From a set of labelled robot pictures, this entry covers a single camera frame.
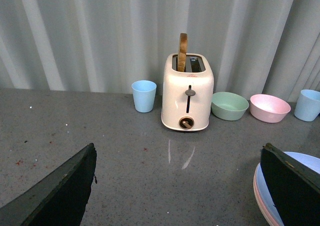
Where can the pink plate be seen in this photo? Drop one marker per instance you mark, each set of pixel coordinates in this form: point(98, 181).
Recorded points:
point(262, 206)

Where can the light blue plate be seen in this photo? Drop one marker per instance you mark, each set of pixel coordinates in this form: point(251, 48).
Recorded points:
point(308, 160)

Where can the light blue cup left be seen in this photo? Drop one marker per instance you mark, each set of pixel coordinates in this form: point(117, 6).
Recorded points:
point(144, 92)

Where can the light blue cup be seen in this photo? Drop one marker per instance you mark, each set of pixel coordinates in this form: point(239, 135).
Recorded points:
point(144, 92)
point(308, 105)

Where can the cream white toaster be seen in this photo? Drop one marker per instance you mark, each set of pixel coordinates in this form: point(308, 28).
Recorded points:
point(186, 96)

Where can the brown bread slice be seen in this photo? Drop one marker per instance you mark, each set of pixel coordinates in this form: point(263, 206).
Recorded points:
point(182, 52)

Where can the green bowl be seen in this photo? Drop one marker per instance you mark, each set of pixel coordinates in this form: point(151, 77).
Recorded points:
point(228, 106)

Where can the pink bowl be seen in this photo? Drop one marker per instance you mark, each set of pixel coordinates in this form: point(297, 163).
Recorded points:
point(268, 108)

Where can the light blue cup right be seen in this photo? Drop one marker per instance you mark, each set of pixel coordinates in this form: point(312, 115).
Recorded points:
point(308, 105)

